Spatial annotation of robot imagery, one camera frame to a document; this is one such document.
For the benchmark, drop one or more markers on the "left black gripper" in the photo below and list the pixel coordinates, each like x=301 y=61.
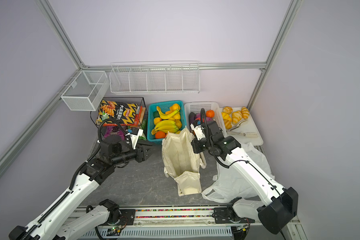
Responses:
x=141 y=155

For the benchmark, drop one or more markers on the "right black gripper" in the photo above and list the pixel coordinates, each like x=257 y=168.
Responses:
x=196 y=144

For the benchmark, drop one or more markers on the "green chips bag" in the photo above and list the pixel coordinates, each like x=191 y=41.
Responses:
x=142 y=136

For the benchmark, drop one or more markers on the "cream canvas tote bag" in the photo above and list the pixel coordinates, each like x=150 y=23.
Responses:
x=181 y=163

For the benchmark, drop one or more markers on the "purple snack bag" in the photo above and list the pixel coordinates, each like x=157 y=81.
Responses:
x=114 y=131

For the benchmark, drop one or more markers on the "white plastic grocery bag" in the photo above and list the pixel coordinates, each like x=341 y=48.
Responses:
x=229 y=184

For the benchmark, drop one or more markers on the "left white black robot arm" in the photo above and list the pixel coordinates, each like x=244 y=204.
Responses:
x=116 y=148

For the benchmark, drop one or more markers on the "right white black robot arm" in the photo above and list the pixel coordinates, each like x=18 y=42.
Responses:
x=277 y=206

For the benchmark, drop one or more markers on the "yellow banana bunch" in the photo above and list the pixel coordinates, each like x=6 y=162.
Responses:
x=165 y=126

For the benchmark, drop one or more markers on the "dark purple eggplant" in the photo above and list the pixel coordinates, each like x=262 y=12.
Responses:
x=191 y=118

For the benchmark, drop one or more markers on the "teal plastic fruit basket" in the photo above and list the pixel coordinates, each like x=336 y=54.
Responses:
x=154 y=118

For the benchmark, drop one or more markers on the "orange tangerine in white basket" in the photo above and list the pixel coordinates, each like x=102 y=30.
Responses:
x=210 y=114

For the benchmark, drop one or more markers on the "single yellow banana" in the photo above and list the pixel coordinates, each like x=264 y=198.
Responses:
x=166 y=116

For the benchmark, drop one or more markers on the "black yellow chips bag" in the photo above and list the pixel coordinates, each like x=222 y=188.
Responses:
x=126 y=113

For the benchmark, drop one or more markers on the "croissant middle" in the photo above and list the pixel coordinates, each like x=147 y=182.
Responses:
x=236 y=117

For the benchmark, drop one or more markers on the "white tray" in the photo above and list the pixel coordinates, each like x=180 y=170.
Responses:
x=243 y=126

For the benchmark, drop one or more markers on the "croissant right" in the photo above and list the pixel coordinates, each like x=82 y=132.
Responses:
x=245 y=113

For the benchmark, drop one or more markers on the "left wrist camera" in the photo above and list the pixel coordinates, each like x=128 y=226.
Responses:
x=133 y=135

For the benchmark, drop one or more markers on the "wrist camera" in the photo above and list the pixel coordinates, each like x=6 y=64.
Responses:
x=198 y=130
x=133 y=135

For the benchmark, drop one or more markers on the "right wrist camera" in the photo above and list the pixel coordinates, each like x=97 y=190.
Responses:
x=198 y=130

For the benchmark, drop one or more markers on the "black wire wooden shelf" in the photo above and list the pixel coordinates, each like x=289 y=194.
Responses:
x=133 y=100

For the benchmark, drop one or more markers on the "white wire wall rack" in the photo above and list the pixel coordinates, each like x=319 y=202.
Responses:
x=155 y=77

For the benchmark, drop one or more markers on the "white mesh wall basket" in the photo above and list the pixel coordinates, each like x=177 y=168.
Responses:
x=86 y=90

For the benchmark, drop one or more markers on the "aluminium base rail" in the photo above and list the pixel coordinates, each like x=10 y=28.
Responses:
x=165 y=223

